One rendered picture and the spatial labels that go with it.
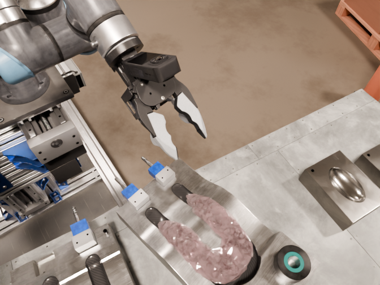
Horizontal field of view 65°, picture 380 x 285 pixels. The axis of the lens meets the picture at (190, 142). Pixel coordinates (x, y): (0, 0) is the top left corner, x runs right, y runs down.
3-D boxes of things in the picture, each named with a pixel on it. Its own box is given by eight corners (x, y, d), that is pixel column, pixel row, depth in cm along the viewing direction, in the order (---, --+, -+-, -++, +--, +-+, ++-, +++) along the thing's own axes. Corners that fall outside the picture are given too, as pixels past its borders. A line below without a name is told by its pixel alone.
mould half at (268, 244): (119, 218, 92) (111, 203, 83) (178, 165, 103) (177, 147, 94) (249, 355, 73) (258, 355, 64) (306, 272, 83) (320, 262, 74)
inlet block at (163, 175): (137, 165, 100) (134, 157, 95) (148, 156, 102) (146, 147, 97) (164, 190, 95) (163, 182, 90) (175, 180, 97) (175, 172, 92)
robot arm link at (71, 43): (42, 38, 62) (38, 11, 52) (89, 17, 67) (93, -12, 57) (64, 70, 63) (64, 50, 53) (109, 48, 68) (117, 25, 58)
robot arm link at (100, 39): (130, 8, 50) (88, 27, 47) (146, 32, 51) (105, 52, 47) (121, 30, 57) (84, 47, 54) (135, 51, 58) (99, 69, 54)
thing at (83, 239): (67, 215, 86) (60, 207, 82) (84, 207, 87) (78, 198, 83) (81, 255, 79) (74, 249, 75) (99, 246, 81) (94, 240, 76)
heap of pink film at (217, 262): (151, 229, 84) (147, 219, 78) (194, 188, 92) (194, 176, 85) (221, 301, 74) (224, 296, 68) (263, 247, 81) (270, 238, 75)
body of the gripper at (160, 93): (167, 104, 60) (133, 52, 59) (184, 91, 52) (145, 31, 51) (137, 124, 57) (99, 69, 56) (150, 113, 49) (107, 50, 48)
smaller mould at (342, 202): (298, 179, 100) (304, 169, 94) (331, 160, 104) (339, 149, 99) (342, 231, 90) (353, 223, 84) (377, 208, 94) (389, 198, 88)
